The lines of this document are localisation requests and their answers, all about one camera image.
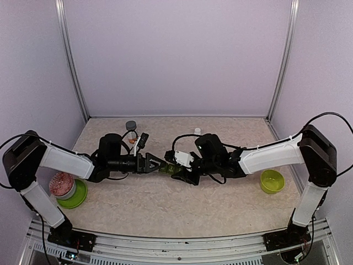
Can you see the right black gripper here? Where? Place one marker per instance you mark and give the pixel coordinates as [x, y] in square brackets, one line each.
[186, 177]

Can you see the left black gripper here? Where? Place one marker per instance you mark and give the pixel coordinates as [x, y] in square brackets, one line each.
[143, 165]

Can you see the green weekly pill organizer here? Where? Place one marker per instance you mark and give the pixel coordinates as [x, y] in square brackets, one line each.
[170, 169]

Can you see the orange pill bottle grey cap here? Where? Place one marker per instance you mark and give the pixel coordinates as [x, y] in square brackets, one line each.
[131, 128]

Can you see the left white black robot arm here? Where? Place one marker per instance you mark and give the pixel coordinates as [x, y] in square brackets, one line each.
[30, 151]

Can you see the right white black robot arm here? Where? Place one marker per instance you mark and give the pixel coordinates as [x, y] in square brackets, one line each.
[308, 147]

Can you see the small white pill bottle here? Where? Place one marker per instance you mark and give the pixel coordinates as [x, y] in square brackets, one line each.
[197, 131]

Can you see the green plate left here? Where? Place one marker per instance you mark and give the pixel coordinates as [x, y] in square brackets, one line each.
[77, 198]

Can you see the red patterned round tin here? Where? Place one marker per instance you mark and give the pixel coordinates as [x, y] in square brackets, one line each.
[62, 185]

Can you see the green bowl right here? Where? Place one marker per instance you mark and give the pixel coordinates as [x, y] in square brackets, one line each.
[272, 181]

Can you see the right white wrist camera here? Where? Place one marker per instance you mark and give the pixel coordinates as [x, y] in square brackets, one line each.
[183, 158]

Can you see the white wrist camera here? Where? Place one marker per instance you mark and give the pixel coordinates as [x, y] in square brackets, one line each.
[183, 158]
[140, 143]

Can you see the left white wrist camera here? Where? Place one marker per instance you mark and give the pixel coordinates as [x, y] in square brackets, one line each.
[140, 143]

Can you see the front aluminium rail base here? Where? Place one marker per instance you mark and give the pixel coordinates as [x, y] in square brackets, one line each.
[122, 249]

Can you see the left aluminium frame post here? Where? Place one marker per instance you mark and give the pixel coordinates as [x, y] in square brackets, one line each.
[60, 10]

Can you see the aluminium frame post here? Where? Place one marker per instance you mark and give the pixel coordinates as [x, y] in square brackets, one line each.
[285, 59]
[60, 10]

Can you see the right aluminium frame post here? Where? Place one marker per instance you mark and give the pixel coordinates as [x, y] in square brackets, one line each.
[285, 59]

